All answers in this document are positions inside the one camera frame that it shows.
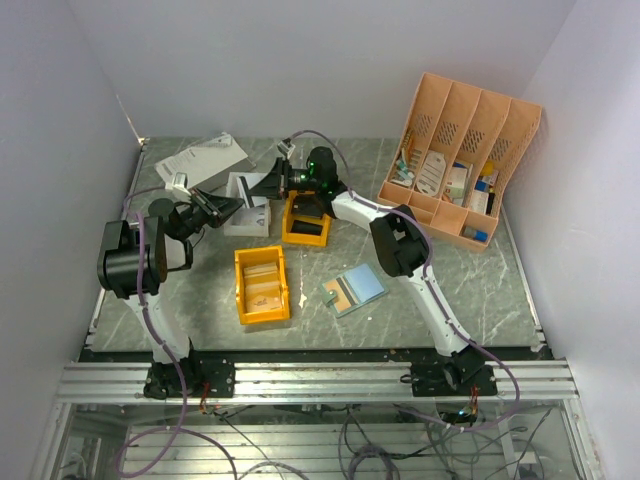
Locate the silver VIP cards stack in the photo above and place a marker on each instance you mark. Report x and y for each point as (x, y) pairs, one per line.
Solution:
(251, 217)

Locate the red white box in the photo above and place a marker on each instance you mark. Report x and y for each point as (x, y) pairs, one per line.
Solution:
(456, 183)

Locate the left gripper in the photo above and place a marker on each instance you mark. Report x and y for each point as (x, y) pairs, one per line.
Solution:
(222, 206)

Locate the gold cards stack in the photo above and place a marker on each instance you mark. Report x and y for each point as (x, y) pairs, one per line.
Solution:
(262, 287)

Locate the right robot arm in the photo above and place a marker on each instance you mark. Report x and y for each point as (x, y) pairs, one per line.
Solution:
(403, 250)

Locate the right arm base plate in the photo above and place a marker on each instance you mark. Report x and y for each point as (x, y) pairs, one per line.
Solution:
(434, 380)

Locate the grey white booklet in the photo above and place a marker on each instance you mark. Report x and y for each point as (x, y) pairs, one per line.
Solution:
(208, 164)

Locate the aluminium rail frame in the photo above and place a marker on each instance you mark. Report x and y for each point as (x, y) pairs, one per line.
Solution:
(278, 383)

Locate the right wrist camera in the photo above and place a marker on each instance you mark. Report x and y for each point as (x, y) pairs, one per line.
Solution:
(286, 148)

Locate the white bin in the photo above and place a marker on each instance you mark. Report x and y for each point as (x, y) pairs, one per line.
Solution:
(235, 231)

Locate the black cards stack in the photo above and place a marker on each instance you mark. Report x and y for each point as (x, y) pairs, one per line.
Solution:
(307, 216)

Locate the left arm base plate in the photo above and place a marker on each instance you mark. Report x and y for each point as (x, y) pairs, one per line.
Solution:
(202, 374)

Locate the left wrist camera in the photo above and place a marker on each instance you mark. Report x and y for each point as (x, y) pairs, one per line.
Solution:
(178, 186)

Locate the gold card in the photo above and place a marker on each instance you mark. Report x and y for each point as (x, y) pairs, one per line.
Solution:
(330, 288)

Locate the blue white box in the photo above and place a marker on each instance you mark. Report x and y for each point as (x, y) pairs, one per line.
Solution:
(483, 195)

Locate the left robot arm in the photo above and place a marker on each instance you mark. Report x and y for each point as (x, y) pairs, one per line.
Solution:
(135, 259)

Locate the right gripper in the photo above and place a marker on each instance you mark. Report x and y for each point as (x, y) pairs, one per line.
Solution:
(276, 183)

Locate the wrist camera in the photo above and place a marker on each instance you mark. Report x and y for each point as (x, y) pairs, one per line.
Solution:
(178, 186)
(286, 148)

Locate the white oval paint palette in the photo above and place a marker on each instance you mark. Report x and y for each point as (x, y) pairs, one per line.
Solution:
(430, 176)

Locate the orange file organizer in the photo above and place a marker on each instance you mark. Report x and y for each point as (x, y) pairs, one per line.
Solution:
(479, 128)

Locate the yellow bin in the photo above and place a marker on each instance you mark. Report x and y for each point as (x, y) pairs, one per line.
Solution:
(300, 239)
(254, 256)

